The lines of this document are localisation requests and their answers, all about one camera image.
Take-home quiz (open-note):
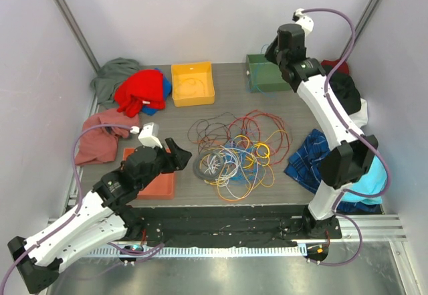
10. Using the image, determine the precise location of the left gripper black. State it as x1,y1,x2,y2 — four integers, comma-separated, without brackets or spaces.
136,138,191,191

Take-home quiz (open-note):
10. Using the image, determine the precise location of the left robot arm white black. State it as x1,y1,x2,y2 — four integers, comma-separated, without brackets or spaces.
7,138,192,294

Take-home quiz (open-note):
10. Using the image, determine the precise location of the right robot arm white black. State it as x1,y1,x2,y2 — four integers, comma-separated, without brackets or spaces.
265,23,379,238

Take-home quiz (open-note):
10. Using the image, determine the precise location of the orange plastic bin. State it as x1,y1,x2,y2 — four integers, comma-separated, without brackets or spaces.
122,146,178,200

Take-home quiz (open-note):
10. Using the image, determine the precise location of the green plastic bin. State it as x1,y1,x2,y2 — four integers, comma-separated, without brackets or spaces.
246,54,291,93

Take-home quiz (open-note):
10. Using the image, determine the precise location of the blue cloth under red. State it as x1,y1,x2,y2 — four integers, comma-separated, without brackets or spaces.
141,68,173,116

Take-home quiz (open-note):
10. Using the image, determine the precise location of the dark red cloth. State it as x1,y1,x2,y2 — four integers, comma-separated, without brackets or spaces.
321,60,350,75

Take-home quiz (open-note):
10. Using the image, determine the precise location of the black cloth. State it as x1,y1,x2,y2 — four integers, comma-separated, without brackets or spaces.
329,70,362,115

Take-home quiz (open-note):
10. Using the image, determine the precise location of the yellow plastic bin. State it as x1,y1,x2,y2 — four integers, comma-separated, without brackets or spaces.
171,62,215,108

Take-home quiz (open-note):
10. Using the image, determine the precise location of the pink cloth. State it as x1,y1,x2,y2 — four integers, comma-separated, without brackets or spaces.
74,108,140,167

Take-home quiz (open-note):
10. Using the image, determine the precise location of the white cloth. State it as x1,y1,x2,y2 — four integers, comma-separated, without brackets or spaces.
349,98,368,128

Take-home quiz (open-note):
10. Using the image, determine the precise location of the grey cloth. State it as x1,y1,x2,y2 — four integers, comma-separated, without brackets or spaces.
90,58,142,106

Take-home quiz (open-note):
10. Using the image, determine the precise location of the blue striped cloth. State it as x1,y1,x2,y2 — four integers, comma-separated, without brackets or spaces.
284,129,330,194

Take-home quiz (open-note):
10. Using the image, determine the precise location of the light blue cloth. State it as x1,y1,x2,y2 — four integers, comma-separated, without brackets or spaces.
339,157,387,207

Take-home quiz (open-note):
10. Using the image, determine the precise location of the grey coiled cable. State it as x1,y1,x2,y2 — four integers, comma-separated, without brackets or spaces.
193,150,228,181

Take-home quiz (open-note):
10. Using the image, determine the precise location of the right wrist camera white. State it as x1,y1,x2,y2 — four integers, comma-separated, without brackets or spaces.
292,8,314,37

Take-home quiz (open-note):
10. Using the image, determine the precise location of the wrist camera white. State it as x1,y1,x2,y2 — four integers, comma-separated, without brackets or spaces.
292,8,314,37
130,122,163,149

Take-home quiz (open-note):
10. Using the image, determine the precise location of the brown cable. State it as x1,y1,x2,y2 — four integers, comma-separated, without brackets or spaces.
187,111,241,155

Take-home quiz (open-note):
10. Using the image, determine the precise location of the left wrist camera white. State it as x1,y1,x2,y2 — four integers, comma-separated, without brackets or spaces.
130,122,163,149

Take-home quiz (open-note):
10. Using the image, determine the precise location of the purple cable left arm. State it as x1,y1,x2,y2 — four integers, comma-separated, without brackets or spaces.
0,123,141,289

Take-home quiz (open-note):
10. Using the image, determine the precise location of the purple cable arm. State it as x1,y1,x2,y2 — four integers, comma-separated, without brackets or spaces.
0,123,141,289
304,7,392,268

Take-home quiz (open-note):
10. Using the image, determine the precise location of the white cable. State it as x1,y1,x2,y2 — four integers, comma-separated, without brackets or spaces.
203,144,261,199

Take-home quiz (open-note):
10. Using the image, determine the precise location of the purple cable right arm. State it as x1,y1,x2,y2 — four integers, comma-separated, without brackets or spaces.
304,7,392,268

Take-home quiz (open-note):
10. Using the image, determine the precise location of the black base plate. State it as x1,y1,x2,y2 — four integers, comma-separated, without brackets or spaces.
118,205,342,248

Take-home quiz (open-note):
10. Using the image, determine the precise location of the yellow cable in bin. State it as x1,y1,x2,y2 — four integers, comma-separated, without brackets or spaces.
175,77,210,98

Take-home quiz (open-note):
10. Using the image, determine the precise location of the red cable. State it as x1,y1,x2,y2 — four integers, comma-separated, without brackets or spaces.
227,108,291,167

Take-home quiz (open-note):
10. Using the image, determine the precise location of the slotted cable duct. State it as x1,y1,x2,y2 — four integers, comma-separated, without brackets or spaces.
82,243,307,258

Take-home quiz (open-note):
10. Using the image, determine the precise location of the right aluminium corner post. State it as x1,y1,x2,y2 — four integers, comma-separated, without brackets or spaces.
354,0,382,45

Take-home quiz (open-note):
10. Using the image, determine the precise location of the aluminium corner post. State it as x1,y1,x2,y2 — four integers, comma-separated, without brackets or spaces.
354,0,382,45
53,0,100,72

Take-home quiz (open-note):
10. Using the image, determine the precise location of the left aluminium corner post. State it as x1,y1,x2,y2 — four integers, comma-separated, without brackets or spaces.
53,0,100,72

